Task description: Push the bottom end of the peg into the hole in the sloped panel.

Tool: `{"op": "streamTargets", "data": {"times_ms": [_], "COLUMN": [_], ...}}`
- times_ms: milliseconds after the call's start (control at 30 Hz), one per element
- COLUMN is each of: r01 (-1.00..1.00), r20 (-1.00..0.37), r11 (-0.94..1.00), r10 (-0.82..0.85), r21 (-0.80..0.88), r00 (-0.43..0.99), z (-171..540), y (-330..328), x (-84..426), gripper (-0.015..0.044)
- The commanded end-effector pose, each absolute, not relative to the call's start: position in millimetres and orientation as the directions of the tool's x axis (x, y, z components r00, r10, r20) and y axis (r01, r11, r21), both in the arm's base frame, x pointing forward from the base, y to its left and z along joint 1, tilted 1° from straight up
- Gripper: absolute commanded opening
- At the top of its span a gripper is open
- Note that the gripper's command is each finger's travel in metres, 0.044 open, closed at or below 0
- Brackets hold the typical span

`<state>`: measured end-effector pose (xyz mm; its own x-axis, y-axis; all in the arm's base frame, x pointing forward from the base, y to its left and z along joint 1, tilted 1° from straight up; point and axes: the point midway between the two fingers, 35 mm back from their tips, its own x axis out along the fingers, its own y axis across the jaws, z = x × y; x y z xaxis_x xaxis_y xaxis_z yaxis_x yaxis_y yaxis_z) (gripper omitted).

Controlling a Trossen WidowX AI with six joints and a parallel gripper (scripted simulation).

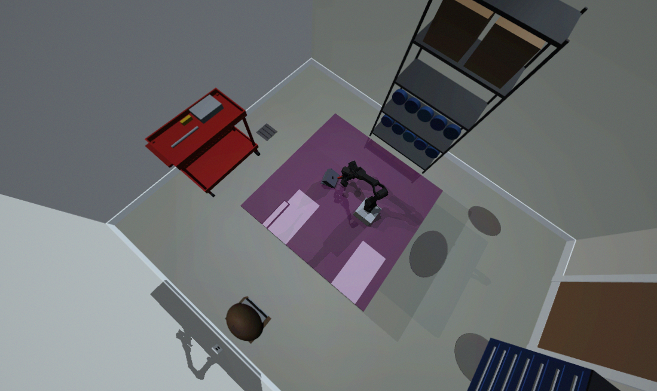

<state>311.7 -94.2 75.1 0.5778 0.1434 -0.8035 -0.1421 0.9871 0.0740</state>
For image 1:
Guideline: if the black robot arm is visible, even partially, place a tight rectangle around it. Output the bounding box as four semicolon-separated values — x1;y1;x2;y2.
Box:
341;161;388;213

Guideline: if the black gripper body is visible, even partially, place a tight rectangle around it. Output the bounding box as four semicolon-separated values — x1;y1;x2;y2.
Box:
340;171;354;187

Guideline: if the grey sloped panel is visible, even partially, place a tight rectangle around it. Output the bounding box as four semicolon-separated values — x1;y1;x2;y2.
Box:
321;169;339;188

